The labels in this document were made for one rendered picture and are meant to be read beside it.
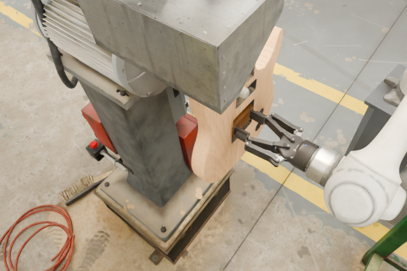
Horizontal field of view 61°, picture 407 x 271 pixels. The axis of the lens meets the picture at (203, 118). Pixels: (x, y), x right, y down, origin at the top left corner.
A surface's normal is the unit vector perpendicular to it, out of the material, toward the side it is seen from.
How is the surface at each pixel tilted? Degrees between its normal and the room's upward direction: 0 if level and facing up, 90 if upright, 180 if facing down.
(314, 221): 0
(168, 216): 24
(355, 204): 49
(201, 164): 71
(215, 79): 90
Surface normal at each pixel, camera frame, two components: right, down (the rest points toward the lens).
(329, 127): -0.08, -0.59
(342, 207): -0.52, 0.09
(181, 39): -0.62, 0.66
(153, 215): -0.33, -0.27
